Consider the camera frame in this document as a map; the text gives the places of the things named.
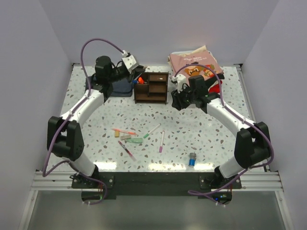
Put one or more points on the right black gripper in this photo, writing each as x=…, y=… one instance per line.
x=177, y=103

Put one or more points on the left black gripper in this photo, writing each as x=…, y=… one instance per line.
x=135, y=73

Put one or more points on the black orange highlighter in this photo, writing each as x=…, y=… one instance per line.
x=141, y=80

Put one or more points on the pink capped white marker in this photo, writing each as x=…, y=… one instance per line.
x=162, y=142

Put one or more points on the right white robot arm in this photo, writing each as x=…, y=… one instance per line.
x=252, y=144

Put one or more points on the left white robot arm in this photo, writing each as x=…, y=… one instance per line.
x=64, y=133

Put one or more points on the folded dark blue cloth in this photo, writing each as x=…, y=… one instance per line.
x=121, y=88

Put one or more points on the brown wooden desk organizer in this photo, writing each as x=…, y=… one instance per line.
x=155, y=91

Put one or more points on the green capped white marker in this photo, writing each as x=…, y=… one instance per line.
x=152, y=130

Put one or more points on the black garment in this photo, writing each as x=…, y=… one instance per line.
x=212, y=81

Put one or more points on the red garment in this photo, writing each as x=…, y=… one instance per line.
x=215, y=88

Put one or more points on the pink pixel-print shirt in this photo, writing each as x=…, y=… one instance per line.
x=193, y=62

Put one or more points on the blue grey pencil sharpener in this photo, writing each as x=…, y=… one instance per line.
x=192, y=159

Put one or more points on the tan eraser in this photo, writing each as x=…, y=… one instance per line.
x=125, y=137

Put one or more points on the dark red gel pen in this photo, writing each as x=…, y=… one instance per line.
x=128, y=152

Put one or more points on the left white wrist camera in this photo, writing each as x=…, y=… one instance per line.
x=129, y=60

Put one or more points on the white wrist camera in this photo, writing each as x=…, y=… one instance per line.
x=180, y=80
x=129, y=60

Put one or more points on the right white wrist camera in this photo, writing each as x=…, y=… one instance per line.
x=180, y=80

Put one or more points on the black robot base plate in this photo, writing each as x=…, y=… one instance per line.
x=144, y=184

